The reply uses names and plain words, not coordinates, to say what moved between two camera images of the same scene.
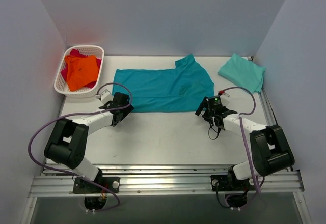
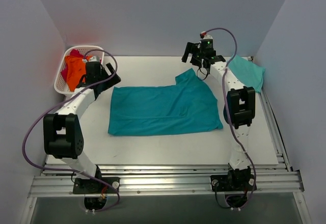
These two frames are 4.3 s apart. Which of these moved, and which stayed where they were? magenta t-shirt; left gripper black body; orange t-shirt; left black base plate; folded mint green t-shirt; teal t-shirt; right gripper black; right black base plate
Moved: right gripper black; left gripper black body; teal t-shirt
Stayed: right black base plate; folded mint green t-shirt; left black base plate; orange t-shirt; magenta t-shirt
